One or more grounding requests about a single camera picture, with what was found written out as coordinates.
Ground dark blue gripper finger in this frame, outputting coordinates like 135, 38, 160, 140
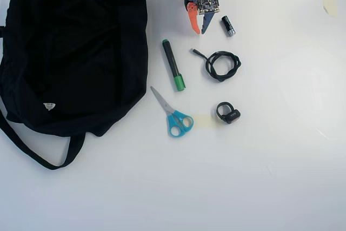
201, 11, 216, 35

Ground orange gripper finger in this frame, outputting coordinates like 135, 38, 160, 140
185, 1, 201, 35

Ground black AXA bike light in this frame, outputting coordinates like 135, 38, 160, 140
216, 101, 242, 124

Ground black fabric bag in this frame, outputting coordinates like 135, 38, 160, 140
0, 0, 149, 171

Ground black marker with green cap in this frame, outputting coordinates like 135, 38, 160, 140
162, 39, 187, 93

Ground wide masking tape strip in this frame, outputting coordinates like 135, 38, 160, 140
194, 114, 217, 129

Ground torn masking tape strip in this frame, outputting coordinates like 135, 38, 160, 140
323, 0, 338, 18

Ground bare camera circuit board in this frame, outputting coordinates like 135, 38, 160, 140
195, 0, 220, 16

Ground black braided USB cable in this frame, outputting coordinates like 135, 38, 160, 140
189, 48, 242, 83

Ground blue handled scissors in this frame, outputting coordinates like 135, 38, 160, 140
150, 85, 195, 138

